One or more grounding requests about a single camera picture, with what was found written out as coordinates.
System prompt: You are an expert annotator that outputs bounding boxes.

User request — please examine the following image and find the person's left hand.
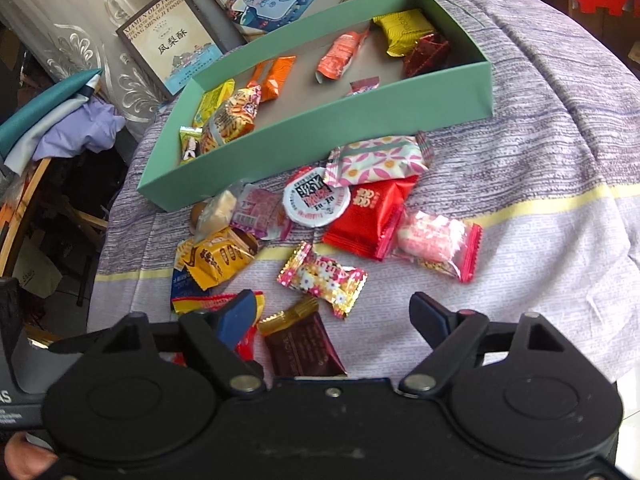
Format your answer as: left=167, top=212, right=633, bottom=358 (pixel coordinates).
left=0, top=430, right=59, bottom=480

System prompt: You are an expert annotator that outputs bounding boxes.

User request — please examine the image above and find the green cardboard box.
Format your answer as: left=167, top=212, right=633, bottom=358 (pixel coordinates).
left=137, top=0, right=496, bottom=212

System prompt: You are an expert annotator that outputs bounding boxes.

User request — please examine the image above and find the pink translucent snack packet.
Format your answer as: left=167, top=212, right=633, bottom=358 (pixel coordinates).
left=234, top=184, right=294, bottom=242

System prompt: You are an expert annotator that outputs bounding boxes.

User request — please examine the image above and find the round jelly cup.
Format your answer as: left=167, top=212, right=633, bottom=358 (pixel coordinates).
left=281, top=166, right=352, bottom=227

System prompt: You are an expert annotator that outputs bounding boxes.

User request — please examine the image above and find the yellow wavy snack packet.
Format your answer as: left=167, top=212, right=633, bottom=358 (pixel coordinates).
left=371, top=9, right=437, bottom=57

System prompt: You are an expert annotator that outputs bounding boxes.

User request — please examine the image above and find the floral gold candy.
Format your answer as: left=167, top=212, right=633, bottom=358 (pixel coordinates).
left=276, top=241, right=369, bottom=320

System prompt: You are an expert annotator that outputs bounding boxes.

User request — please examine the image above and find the red snack packet white symbol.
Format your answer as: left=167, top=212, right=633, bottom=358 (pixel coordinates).
left=321, top=176, right=419, bottom=262

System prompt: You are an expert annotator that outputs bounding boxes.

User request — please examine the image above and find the small green snack packet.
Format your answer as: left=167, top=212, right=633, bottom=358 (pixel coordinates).
left=178, top=126, right=204, bottom=167

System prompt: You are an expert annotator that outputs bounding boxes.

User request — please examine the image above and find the wooden rack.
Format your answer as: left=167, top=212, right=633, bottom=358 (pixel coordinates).
left=0, top=156, right=109, bottom=282

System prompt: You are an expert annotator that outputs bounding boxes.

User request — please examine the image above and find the orange-red snack packet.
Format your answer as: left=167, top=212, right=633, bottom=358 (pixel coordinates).
left=315, top=29, right=372, bottom=84

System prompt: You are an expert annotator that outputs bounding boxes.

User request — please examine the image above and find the pink floral snack packet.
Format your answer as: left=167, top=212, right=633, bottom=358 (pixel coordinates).
left=323, top=131, right=434, bottom=189

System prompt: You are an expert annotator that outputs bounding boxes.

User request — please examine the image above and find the pink marshmallow packet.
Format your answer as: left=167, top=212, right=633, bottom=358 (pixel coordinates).
left=391, top=209, right=484, bottom=284

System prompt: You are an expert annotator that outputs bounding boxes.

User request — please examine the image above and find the lavender cloth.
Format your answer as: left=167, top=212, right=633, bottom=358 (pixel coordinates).
left=32, top=97, right=127, bottom=162

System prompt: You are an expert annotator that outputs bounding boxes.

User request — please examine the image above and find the teal cloth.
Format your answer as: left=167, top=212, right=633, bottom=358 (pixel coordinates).
left=0, top=67, right=104, bottom=158

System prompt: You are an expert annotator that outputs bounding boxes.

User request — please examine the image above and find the brown framed pastry box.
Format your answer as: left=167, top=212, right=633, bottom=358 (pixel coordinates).
left=116, top=0, right=224, bottom=97

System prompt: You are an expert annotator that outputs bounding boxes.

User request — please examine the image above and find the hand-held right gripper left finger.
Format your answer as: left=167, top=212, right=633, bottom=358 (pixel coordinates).
left=92, top=289, right=267, bottom=396

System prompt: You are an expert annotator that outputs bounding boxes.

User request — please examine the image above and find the purple striped tablecloth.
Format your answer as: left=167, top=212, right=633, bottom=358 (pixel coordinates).
left=87, top=0, right=640, bottom=386

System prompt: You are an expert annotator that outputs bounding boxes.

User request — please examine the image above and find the brown chocolate packet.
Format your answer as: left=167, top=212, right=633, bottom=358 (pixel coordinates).
left=256, top=296, right=349, bottom=379

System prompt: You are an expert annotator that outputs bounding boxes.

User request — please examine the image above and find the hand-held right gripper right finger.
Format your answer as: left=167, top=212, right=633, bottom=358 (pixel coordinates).
left=398, top=291, right=585, bottom=396

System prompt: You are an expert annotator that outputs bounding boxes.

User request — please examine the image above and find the small pink candy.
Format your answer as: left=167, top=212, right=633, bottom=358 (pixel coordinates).
left=347, top=76, right=382, bottom=98

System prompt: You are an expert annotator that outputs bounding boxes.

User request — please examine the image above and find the orange wavy snack packet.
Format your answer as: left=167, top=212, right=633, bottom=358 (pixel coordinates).
left=246, top=55, right=297, bottom=104

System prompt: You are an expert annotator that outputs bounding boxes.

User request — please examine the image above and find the blue snack packet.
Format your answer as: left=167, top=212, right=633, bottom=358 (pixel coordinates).
left=170, top=264, right=209, bottom=302

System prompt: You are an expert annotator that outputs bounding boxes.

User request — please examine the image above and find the white lace curtain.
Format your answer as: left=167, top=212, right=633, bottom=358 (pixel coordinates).
left=0, top=0, right=168, bottom=128

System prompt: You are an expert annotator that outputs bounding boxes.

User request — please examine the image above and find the clear snack packet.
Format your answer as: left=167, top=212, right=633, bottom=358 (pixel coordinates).
left=194, top=189, right=239, bottom=242

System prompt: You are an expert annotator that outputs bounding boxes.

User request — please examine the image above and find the orange noodle snack packet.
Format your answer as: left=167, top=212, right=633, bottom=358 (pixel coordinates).
left=199, top=84, right=264, bottom=157

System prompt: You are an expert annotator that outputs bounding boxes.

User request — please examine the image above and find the yellow brown snack packet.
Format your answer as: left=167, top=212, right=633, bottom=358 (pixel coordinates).
left=174, top=226, right=262, bottom=292

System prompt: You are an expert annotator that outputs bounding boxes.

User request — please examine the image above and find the brown pudding cup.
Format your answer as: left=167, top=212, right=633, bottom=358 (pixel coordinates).
left=189, top=201, right=209, bottom=234

